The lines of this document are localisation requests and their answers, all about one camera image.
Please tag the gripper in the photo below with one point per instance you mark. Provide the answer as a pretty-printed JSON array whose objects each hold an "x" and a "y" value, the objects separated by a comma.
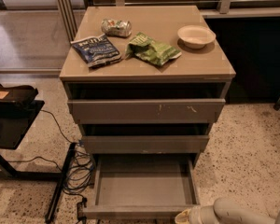
[{"x": 198, "y": 216}]

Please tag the grey bottom drawer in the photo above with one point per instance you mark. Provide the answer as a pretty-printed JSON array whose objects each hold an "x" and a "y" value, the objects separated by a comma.
[{"x": 139, "y": 186}]

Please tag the grey drawer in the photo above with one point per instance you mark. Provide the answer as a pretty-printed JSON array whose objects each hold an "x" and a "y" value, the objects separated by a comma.
[
  {"x": 139, "y": 186},
  {"x": 145, "y": 138},
  {"x": 135, "y": 103}
]

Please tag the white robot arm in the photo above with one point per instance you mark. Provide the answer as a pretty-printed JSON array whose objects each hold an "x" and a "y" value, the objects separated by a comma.
[{"x": 223, "y": 211}]

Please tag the grey middle drawer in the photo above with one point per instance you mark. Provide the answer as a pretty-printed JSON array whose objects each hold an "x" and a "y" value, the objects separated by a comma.
[{"x": 145, "y": 138}]

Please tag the grey drawer cabinet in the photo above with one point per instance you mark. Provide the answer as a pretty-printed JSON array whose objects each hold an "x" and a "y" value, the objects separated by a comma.
[{"x": 145, "y": 80}]

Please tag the grey top drawer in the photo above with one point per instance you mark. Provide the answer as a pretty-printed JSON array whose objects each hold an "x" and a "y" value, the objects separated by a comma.
[{"x": 135, "y": 103}]

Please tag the black power adapter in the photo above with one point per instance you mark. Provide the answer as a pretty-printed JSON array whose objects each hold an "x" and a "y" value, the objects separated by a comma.
[{"x": 81, "y": 218}]

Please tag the green chip bag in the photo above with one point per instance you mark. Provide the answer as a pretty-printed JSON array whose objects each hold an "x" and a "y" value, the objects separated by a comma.
[{"x": 151, "y": 51}]

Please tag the white paper bowl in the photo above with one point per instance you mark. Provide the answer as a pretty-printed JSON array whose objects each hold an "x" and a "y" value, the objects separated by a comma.
[{"x": 196, "y": 37}]

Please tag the blue chip bag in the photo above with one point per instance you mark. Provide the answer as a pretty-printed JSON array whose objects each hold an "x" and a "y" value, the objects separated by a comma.
[{"x": 96, "y": 51}]

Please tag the black side table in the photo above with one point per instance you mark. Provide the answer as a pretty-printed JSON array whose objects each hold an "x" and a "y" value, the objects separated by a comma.
[{"x": 14, "y": 124}]

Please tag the crushed soda can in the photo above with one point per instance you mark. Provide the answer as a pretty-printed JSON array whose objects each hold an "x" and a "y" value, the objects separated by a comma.
[{"x": 116, "y": 27}]

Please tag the black bag with label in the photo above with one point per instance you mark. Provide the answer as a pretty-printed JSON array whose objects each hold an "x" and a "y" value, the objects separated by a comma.
[{"x": 20, "y": 96}]

